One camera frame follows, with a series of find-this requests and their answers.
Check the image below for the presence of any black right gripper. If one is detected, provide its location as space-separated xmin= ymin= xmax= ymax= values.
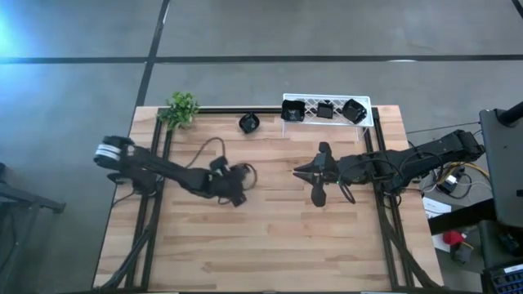
xmin=292 ymin=141 xmax=342 ymax=208

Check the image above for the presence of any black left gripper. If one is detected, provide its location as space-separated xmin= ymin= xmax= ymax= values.
xmin=208 ymin=156 xmax=249 ymax=208

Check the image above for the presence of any black round cup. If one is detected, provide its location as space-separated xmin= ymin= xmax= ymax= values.
xmin=238 ymin=112 xmax=262 ymax=135

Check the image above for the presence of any small black square plate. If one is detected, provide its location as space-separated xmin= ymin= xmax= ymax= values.
xmin=316 ymin=102 xmax=335 ymax=119

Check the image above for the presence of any black flared square plate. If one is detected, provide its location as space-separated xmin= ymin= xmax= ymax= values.
xmin=341 ymin=98 xmax=369 ymax=125

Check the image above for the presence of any green plant in white pot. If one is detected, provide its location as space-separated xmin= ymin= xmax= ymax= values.
xmin=157 ymin=91 xmax=200 ymax=131

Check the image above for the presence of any white paper sheet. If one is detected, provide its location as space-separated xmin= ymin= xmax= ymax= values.
xmin=422 ymin=196 xmax=453 ymax=220

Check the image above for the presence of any red cloth object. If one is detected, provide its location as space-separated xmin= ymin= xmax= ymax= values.
xmin=443 ymin=230 xmax=467 ymax=247

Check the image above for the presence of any black monitor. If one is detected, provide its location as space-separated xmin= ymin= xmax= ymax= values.
xmin=478 ymin=108 xmax=523 ymax=229

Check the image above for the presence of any black stand leg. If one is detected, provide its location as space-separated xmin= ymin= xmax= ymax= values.
xmin=0 ymin=163 xmax=66 ymax=278

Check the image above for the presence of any white wire rack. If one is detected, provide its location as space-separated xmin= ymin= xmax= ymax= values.
xmin=281 ymin=92 xmax=375 ymax=142

